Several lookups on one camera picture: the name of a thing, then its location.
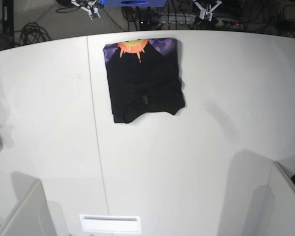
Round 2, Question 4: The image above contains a blue box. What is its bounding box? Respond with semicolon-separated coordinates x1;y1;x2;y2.
99;0;167;7

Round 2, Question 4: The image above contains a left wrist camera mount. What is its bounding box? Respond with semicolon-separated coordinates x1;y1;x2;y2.
193;0;222;21

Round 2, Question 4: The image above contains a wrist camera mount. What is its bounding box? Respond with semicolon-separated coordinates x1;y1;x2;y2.
193;0;222;21
71;0;101;20

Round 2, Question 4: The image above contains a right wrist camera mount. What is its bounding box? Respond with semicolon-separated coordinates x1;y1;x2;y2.
71;0;101;20

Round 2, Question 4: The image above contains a black T-shirt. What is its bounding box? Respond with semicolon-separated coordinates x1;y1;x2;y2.
103;37;185;124

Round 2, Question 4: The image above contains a coiled black floor cable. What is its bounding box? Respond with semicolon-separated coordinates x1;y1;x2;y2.
18;22;54;46

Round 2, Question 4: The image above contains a white power strip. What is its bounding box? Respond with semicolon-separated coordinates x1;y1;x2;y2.
151;13;241;30

